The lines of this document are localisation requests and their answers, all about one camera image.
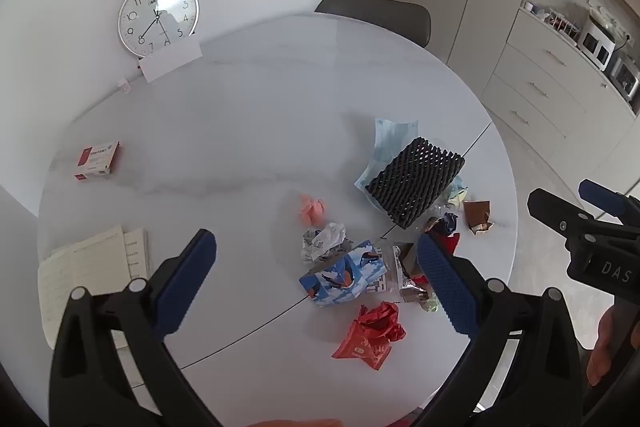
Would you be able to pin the brown foil wrapper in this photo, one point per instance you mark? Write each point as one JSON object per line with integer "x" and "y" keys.
{"x": 477, "y": 214}

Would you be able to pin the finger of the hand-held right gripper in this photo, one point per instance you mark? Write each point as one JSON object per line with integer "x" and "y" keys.
{"x": 602, "y": 199}
{"x": 560, "y": 214}

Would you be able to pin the beige drawer unit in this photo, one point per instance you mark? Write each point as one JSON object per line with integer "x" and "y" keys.
{"x": 545, "y": 87}

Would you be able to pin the white printed paper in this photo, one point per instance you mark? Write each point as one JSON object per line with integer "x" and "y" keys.
{"x": 322, "y": 242}

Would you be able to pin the pink paper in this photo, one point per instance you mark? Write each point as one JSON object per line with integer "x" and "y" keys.
{"x": 312, "y": 209}

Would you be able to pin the blue wrapper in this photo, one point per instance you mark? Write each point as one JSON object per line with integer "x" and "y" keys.
{"x": 447, "y": 222}

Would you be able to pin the blue face mask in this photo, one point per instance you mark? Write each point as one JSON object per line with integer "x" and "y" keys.
{"x": 387, "y": 142}

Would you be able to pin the white paper card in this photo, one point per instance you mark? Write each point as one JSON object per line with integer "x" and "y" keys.
{"x": 170, "y": 59}

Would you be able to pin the black foam net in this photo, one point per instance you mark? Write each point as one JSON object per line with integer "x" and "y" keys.
{"x": 415, "y": 182}

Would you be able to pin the grey chair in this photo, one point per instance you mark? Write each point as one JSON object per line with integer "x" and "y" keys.
{"x": 380, "y": 17}

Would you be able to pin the small white pink object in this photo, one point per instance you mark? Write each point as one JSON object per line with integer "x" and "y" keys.
{"x": 123, "y": 83}

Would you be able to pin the yellow and blue paper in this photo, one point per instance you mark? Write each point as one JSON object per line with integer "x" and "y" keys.
{"x": 457, "y": 194}

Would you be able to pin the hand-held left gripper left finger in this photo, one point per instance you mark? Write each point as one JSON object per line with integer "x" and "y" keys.
{"x": 187, "y": 282}

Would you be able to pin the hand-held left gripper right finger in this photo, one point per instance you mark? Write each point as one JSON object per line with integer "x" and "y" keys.
{"x": 447, "y": 287}

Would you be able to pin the red medicine box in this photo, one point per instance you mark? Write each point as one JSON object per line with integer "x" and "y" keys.
{"x": 96, "y": 159}

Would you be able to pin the clear printed plastic bag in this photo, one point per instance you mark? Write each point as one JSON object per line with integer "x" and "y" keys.
{"x": 392, "y": 272}

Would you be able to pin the green paper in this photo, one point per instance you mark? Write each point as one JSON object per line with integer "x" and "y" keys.
{"x": 432, "y": 304}

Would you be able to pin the white toaster oven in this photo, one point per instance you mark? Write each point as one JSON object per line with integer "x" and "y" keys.
{"x": 596, "y": 42}

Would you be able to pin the round white wall clock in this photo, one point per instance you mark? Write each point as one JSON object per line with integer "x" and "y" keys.
{"x": 150, "y": 14}

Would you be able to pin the person's right hand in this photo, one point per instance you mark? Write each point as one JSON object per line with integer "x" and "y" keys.
{"x": 605, "y": 347}

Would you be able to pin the red paper bag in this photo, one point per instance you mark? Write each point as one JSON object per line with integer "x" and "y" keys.
{"x": 450, "y": 244}

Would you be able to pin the silver microwave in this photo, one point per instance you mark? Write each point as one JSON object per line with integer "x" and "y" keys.
{"x": 625, "y": 77}

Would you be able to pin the blue printed carton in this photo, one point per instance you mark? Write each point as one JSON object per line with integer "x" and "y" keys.
{"x": 345, "y": 277}

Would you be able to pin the red plastic bag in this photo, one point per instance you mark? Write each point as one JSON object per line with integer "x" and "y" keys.
{"x": 372, "y": 339}

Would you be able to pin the open paper notebook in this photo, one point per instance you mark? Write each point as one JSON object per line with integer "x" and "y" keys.
{"x": 85, "y": 277}

